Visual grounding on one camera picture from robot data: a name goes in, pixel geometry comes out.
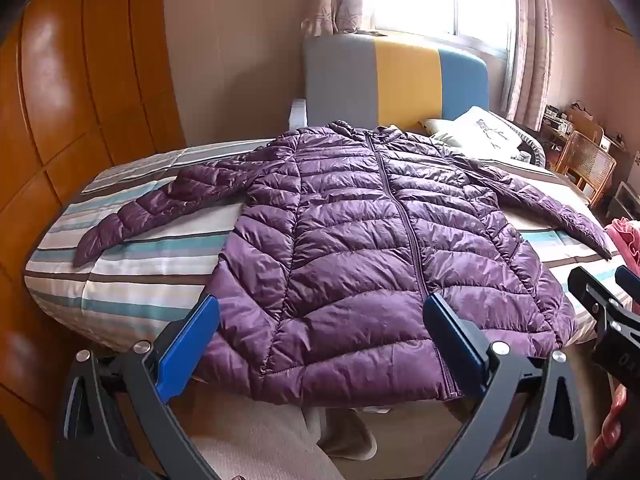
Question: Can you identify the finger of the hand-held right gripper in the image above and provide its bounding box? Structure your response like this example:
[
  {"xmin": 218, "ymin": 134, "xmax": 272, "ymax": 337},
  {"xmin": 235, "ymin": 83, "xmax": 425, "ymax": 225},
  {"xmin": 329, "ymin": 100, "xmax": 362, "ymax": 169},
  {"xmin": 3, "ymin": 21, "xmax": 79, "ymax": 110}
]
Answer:
[
  {"xmin": 568, "ymin": 266, "xmax": 626, "ymax": 331},
  {"xmin": 614, "ymin": 265, "xmax": 640, "ymax": 311}
]

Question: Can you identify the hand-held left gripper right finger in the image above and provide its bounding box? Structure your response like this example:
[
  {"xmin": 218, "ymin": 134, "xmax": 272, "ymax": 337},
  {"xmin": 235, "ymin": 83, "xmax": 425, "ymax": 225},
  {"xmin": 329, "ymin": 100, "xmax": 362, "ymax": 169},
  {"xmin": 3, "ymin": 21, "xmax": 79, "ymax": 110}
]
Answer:
[{"xmin": 422, "ymin": 292, "xmax": 588, "ymax": 480}]

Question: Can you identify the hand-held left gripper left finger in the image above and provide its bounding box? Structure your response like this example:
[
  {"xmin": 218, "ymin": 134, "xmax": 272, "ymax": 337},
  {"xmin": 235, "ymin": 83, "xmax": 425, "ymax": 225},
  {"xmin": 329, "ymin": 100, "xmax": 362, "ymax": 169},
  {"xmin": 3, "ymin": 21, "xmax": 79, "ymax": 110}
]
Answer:
[{"xmin": 60, "ymin": 294, "xmax": 223, "ymax": 480}]

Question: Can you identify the purple down jacket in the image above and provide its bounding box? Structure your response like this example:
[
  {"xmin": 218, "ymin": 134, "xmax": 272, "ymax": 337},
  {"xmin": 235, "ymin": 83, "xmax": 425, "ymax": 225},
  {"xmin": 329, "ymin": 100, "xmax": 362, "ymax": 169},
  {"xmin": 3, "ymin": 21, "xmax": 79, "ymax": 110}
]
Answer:
[{"xmin": 72, "ymin": 120, "xmax": 613, "ymax": 403}]

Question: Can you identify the pink cloth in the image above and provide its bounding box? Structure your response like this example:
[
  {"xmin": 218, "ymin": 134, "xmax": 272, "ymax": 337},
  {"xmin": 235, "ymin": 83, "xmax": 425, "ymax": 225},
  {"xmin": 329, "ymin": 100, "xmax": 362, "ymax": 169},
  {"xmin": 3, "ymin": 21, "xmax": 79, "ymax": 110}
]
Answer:
[{"xmin": 606, "ymin": 216, "xmax": 640, "ymax": 261}]

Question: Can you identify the white box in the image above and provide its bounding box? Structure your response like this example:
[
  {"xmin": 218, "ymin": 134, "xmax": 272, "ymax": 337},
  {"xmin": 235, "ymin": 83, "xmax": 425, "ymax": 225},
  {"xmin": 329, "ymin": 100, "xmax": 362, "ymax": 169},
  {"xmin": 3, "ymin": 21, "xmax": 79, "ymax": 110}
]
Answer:
[{"xmin": 607, "ymin": 180, "xmax": 640, "ymax": 221}]

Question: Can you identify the striped bed quilt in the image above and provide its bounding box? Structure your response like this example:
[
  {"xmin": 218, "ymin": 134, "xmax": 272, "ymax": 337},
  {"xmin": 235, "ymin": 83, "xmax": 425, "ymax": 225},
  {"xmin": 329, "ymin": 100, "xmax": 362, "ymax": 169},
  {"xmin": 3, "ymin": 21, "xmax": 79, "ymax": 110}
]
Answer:
[{"xmin": 22, "ymin": 137, "xmax": 640, "ymax": 356}]

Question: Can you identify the beige fleece cloth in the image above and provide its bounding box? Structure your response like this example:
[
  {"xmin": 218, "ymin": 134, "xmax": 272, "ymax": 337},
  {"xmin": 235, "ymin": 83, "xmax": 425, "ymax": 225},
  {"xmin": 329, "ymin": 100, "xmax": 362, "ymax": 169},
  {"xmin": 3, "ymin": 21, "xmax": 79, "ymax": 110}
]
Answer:
[{"xmin": 187, "ymin": 400, "xmax": 351, "ymax": 480}]

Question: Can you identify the rattan chair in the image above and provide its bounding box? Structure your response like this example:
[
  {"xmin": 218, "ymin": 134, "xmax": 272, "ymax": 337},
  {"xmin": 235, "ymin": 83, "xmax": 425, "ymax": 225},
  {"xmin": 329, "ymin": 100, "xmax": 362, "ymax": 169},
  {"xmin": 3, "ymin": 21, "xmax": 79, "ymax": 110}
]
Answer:
[{"xmin": 555, "ymin": 130, "xmax": 618, "ymax": 208}]

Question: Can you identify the grey slipper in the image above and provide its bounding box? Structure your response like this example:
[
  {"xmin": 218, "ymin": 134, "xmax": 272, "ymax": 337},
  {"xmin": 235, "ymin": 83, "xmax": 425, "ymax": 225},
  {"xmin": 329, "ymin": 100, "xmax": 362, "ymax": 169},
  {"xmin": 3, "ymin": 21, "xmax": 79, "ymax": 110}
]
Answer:
[{"xmin": 317, "ymin": 407, "xmax": 378, "ymax": 462}]

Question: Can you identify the cluttered desk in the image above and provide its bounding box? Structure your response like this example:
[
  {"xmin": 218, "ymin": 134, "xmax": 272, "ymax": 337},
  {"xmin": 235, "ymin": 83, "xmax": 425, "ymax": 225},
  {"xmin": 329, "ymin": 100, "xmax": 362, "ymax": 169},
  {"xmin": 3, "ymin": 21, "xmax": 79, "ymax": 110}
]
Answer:
[{"xmin": 542, "ymin": 101, "xmax": 608, "ymax": 146}]

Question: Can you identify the white printed pillow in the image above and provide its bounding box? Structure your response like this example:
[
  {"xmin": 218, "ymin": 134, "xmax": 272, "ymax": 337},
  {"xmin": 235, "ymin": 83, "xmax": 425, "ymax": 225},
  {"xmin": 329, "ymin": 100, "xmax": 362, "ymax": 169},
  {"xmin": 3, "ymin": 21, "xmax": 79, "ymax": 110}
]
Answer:
[{"xmin": 452, "ymin": 106, "xmax": 536, "ymax": 151}]

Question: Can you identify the cream pillow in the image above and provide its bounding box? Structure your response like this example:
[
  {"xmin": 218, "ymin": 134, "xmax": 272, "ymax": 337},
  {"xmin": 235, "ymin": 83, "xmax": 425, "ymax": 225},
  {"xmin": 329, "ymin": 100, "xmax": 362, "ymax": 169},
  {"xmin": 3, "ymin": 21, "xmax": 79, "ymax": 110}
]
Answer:
[{"xmin": 419, "ymin": 117, "xmax": 466, "ymax": 143}]

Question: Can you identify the grey yellow blue headboard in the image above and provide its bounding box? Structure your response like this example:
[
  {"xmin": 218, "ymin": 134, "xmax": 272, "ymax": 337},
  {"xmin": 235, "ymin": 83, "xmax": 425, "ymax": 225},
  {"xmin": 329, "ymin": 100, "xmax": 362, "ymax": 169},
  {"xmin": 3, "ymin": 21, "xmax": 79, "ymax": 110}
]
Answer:
[{"xmin": 302, "ymin": 32, "xmax": 490, "ymax": 133}]

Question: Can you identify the wooden wardrobe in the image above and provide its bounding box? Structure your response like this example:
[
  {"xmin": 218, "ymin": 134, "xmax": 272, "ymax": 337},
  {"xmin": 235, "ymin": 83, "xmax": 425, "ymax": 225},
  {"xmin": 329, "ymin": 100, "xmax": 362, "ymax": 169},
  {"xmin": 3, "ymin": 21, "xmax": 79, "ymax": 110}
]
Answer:
[{"xmin": 0, "ymin": 0, "xmax": 188, "ymax": 480}]

